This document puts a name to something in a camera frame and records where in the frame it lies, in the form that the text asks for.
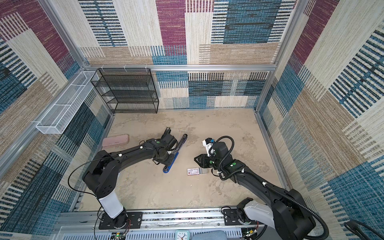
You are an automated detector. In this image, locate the white wire mesh basket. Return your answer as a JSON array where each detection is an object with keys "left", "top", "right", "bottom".
[{"left": 36, "top": 71, "right": 95, "bottom": 135}]

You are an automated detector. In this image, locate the aluminium mounting rail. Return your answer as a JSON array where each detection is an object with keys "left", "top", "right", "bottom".
[{"left": 53, "top": 201, "right": 271, "bottom": 234}]

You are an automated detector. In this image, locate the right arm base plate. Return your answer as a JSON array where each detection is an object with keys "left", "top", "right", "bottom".
[{"left": 220, "top": 206, "right": 263, "bottom": 226}]

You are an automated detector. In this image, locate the red white staples box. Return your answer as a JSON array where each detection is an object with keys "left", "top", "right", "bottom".
[{"left": 187, "top": 168, "right": 208, "bottom": 176}]

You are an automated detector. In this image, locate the black stapler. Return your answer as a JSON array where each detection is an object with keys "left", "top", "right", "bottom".
[{"left": 162, "top": 127, "right": 171, "bottom": 139}]

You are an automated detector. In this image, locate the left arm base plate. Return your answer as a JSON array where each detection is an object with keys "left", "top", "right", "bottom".
[{"left": 98, "top": 212, "right": 143, "bottom": 230}]

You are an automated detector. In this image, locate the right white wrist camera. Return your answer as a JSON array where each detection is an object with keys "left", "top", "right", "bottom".
[{"left": 203, "top": 138, "right": 215, "bottom": 157}]

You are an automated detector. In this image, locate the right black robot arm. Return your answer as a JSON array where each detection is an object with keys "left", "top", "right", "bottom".
[{"left": 194, "top": 138, "right": 330, "bottom": 240}]

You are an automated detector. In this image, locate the pink pencil case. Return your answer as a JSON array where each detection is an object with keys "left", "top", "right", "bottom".
[{"left": 102, "top": 134, "right": 129, "bottom": 148}]

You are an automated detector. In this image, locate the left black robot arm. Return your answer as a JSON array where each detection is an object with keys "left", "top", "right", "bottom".
[{"left": 83, "top": 137, "right": 178, "bottom": 229}]

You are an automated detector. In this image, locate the black wire shelf rack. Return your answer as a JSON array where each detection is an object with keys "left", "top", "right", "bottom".
[{"left": 91, "top": 68, "right": 159, "bottom": 114}]

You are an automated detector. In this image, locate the small teal clock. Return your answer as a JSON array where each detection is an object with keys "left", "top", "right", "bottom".
[{"left": 175, "top": 230, "right": 190, "bottom": 240}]

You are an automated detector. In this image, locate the black cable bottom right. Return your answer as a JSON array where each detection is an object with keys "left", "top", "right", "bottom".
[{"left": 343, "top": 219, "right": 384, "bottom": 240}]

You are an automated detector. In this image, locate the blue stapler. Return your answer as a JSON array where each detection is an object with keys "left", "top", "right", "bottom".
[{"left": 163, "top": 134, "right": 188, "bottom": 174}]

